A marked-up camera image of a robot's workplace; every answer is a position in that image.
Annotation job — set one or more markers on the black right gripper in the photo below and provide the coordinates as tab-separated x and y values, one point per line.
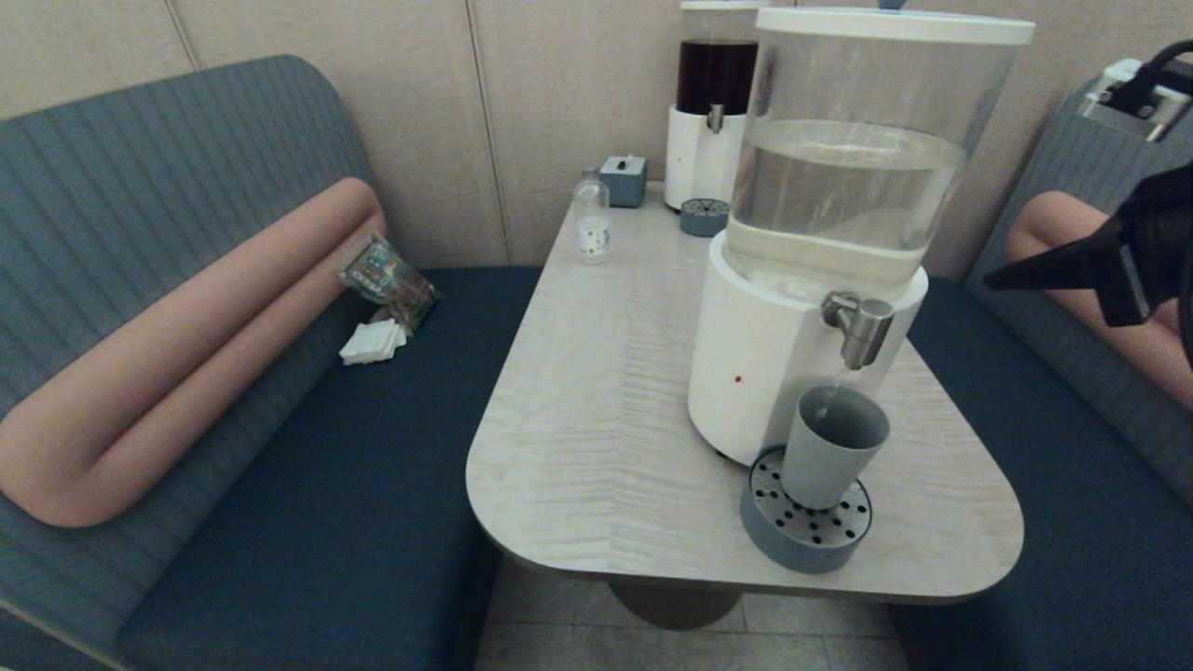
1165	242

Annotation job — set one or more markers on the clear water dispenser white base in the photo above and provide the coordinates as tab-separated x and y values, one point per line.
792	354

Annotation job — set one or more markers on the grey-blue plastic cup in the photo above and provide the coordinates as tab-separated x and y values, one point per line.
825	452

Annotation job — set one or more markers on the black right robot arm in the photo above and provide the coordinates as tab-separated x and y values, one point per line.
1188	326

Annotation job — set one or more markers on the pink cylindrical bolster cushion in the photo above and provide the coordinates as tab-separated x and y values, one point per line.
1053	224
186	352

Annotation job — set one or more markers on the blue upholstered booth sofa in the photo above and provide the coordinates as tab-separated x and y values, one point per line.
354	485
1053	522

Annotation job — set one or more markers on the blue round drip tray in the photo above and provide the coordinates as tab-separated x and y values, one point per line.
792	548
704	219

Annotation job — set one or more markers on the dark beverage dispenser white base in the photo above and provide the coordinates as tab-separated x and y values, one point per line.
708	84

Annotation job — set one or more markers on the small blue tissue box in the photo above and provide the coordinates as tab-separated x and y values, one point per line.
623	182

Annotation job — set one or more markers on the clear plastic bottle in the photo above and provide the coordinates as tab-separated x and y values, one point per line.
592	222

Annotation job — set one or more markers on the shiny printed snack packet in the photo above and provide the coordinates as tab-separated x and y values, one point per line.
387	278

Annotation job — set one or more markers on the white paper napkin stack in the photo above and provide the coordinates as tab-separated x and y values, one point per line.
373	343

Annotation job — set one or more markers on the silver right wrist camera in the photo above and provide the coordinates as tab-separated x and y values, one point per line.
1123	73

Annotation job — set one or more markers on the bronze table pedestal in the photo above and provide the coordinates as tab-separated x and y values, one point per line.
676	606

